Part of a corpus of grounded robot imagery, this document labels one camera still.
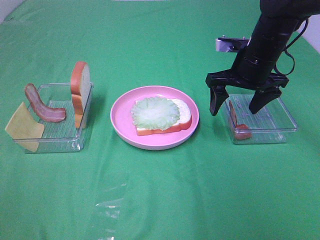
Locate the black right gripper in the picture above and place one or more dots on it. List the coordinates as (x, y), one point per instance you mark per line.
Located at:
(248, 72)

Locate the bacon strip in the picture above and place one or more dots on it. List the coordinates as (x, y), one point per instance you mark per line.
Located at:
(239, 131)
(44, 112)

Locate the bread slice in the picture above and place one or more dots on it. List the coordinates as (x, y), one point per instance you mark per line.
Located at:
(80, 86)
(183, 124)

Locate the green lettuce leaf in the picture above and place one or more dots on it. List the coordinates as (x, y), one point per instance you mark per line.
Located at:
(155, 113)

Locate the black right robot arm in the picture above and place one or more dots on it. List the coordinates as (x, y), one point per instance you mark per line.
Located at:
(278, 20)

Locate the right clear plastic tray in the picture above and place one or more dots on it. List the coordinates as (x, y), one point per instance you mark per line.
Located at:
(271, 125)

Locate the clear plastic tray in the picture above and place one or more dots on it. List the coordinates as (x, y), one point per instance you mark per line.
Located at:
(58, 137)
(271, 125)

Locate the pink round plate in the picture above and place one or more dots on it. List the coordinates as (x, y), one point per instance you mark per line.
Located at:
(121, 119)

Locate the clear plastic film sheet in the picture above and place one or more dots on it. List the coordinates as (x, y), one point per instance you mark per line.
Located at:
(107, 207)

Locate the left clear plastic tray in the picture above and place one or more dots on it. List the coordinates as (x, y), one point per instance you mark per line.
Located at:
(58, 137)

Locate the yellow cheese slice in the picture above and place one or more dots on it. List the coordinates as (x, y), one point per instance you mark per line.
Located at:
(24, 130)

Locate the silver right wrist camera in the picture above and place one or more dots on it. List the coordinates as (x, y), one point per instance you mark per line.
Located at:
(230, 45)

